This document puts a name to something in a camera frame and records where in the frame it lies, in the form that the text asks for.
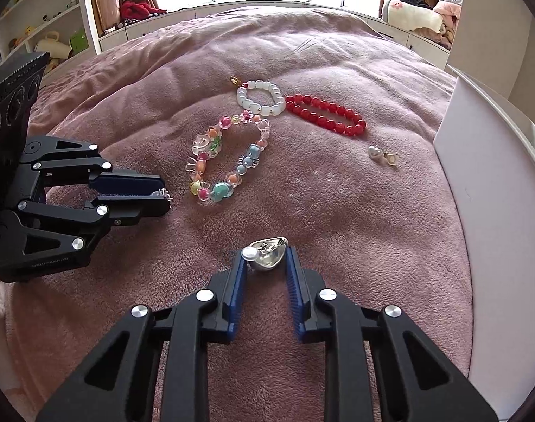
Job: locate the green toy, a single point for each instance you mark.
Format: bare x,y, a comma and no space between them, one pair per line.
78,43

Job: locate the pink blanket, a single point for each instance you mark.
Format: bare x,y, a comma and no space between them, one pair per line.
337,228

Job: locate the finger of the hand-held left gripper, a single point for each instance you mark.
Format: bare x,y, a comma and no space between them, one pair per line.
126,183
131,211

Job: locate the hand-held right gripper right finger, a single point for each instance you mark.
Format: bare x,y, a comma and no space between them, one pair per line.
294,299

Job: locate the small silver earring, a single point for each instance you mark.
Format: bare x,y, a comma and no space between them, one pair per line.
165,194

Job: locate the pink plush clothes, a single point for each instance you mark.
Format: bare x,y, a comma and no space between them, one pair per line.
450,9

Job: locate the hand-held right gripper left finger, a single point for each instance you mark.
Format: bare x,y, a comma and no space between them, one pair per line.
235,299

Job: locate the white wall shelf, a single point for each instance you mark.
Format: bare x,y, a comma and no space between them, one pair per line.
43,4

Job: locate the silver heart earring gold clasp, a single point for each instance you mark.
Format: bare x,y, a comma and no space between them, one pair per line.
374,151

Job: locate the red cloth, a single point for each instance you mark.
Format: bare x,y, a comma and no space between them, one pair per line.
137,9

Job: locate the dark clothing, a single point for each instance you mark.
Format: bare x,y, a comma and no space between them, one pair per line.
414,1

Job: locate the cream pitcher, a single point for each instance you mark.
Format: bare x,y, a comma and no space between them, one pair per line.
47,45

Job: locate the silver heart earring with pearl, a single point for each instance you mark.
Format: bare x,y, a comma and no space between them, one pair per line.
268,264

